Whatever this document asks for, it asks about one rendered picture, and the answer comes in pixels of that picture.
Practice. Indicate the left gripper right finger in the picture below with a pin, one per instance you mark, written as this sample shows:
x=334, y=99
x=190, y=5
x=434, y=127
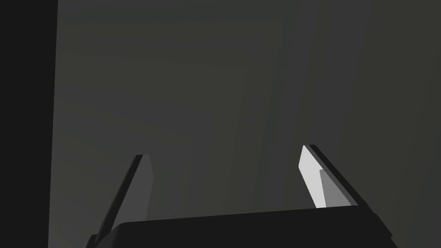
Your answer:
x=320, y=182

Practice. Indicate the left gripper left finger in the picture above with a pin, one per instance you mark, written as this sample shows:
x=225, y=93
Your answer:
x=134, y=196

